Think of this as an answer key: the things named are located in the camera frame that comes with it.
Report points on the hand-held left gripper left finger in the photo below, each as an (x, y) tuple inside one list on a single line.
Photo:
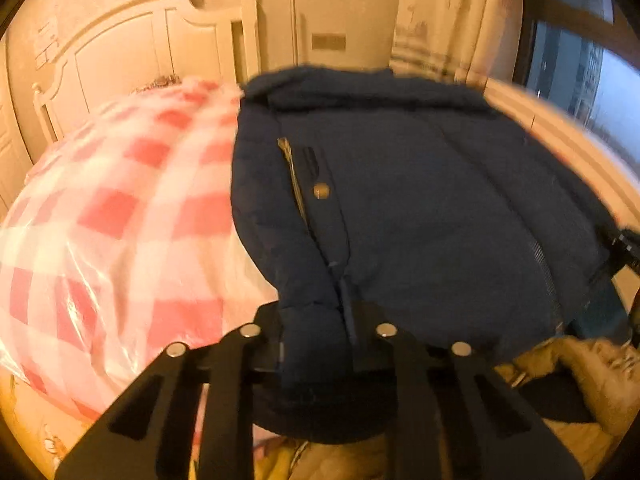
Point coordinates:
[(230, 360)]

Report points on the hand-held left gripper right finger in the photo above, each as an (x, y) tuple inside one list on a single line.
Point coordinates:
[(405, 355)]

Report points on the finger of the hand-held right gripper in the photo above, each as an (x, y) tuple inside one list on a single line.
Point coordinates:
[(622, 247)]

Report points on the navy blue quilted jacket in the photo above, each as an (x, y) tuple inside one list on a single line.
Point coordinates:
[(425, 200)]

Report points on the white window sill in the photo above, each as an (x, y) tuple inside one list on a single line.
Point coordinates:
[(565, 130)]

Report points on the beige patterned quilt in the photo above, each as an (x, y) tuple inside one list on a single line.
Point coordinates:
[(575, 390)]

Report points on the pink checked quilt in plastic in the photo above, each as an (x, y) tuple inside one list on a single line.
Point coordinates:
[(130, 230)]

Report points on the dark framed window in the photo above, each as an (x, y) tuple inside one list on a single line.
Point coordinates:
[(585, 50)]

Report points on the yellow floral bed sheet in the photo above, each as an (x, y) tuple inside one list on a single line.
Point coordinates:
[(35, 435)]

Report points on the sailboat print curtain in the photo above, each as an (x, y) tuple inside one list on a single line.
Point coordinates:
[(450, 20)]

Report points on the patterned round cushion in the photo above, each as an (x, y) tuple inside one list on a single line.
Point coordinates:
[(156, 83)]

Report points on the white wardrobe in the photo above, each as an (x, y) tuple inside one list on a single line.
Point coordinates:
[(9, 155)]

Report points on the white wooden headboard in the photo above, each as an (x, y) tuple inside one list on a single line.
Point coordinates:
[(150, 45)]

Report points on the gold wall socket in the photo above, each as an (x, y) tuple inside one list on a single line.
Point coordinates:
[(328, 41)]

